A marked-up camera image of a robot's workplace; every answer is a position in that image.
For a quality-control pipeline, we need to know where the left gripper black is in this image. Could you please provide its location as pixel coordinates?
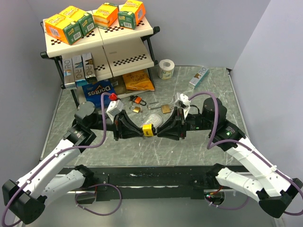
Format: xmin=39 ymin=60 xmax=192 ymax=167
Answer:
xmin=89 ymin=109 xmax=144 ymax=140

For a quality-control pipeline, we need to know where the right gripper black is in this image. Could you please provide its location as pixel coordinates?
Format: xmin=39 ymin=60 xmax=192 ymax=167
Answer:
xmin=157 ymin=106 xmax=214 ymax=140

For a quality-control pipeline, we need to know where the yellow padlock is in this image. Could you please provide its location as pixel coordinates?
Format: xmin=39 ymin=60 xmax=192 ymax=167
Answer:
xmin=142 ymin=123 xmax=156 ymax=137

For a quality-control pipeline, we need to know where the orange black padlock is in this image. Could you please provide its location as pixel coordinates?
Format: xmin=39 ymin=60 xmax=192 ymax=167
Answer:
xmin=130 ymin=95 xmax=147 ymax=106

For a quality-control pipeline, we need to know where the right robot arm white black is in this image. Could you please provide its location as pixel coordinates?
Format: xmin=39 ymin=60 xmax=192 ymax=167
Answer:
xmin=157 ymin=97 xmax=303 ymax=218

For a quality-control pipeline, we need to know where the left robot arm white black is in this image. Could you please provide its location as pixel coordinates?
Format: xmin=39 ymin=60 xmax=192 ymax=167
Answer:
xmin=2 ymin=100 xmax=143 ymax=224

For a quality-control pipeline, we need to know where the small brass padlock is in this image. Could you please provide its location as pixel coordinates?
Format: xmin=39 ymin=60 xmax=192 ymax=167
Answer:
xmin=129 ymin=106 xmax=142 ymax=114

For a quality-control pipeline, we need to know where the silver glitter sponge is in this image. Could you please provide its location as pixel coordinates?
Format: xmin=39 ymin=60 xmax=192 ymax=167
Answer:
xmin=143 ymin=113 xmax=163 ymax=128

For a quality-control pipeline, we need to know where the large brass padlock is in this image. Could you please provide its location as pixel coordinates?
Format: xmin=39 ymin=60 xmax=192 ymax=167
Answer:
xmin=147 ymin=102 xmax=174 ymax=114

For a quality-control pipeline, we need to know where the brown chip bag middle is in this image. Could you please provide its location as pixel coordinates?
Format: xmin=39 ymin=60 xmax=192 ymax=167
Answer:
xmin=109 ymin=76 xmax=128 ymax=95

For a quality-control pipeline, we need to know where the yellow honey dijon chip bag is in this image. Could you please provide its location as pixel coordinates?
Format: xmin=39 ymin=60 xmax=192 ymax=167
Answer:
xmin=122 ymin=70 xmax=154 ymax=91

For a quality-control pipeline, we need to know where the blue Doritos chip bag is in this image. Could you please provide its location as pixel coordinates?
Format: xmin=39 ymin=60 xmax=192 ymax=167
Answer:
xmin=82 ymin=79 xmax=116 ymax=108

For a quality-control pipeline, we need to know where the toilet paper roll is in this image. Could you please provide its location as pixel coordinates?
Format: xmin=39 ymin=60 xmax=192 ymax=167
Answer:
xmin=158 ymin=59 xmax=175 ymax=80

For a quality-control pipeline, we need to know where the teal RO box on table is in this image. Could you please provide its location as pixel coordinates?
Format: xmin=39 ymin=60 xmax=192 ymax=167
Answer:
xmin=189 ymin=67 xmax=209 ymax=89

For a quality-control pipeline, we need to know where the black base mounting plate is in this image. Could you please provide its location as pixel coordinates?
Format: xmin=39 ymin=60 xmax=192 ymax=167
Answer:
xmin=56 ymin=165 xmax=247 ymax=202

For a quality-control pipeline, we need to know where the blue RO box middle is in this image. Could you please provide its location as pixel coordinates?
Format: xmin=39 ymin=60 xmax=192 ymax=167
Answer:
xmin=72 ymin=55 xmax=87 ymax=87

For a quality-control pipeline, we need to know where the dark RO box right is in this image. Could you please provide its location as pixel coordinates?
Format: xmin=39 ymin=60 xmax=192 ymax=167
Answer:
xmin=81 ymin=52 xmax=97 ymax=83

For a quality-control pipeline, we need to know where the silver RO box left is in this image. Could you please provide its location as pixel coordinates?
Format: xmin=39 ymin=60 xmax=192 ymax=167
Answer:
xmin=62 ymin=58 xmax=77 ymax=90

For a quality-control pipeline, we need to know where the white two-tier shelf rack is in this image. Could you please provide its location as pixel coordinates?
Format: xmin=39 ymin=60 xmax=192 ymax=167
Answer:
xmin=40 ymin=10 xmax=160 ymax=111

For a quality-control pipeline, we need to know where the yellow green sponge box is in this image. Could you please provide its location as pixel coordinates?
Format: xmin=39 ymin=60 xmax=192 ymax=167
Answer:
xmin=59 ymin=6 xmax=96 ymax=36

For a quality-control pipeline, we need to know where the orange sponge box open window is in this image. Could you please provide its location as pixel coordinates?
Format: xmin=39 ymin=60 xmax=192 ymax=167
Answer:
xmin=93 ymin=2 xmax=119 ymax=29

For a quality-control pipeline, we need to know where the orange green sponge box right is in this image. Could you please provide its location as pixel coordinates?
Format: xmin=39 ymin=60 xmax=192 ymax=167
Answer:
xmin=118 ymin=0 xmax=146 ymax=30

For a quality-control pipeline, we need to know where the orange sponge box front left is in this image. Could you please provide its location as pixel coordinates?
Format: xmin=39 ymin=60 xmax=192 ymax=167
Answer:
xmin=45 ymin=14 xmax=83 ymax=45

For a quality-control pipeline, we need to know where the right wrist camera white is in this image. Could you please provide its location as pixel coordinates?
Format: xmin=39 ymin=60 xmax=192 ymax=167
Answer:
xmin=174 ymin=92 xmax=191 ymax=118

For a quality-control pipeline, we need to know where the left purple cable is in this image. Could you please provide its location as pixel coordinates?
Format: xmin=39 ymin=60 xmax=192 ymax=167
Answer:
xmin=1 ymin=93 xmax=118 ymax=225

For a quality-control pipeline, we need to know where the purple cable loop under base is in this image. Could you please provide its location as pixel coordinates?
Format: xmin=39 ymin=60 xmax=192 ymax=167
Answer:
xmin=75 ymin=184 xmax=123 ymax=216

